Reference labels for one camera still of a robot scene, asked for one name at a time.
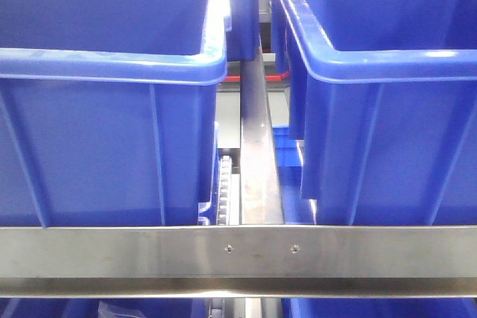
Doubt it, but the blue plastic bin left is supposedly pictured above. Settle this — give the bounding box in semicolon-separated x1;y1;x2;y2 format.
1;0;229;227

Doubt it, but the stainless steel shelf rack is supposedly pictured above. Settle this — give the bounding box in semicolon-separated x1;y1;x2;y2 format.
1;54;476;317

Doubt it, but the blue plastic bin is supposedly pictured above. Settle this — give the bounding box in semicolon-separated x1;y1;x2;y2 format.
275;0;476;226
1;0;229;227

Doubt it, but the blue plastic bin right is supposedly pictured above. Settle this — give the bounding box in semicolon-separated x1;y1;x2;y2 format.
275;0;476;226

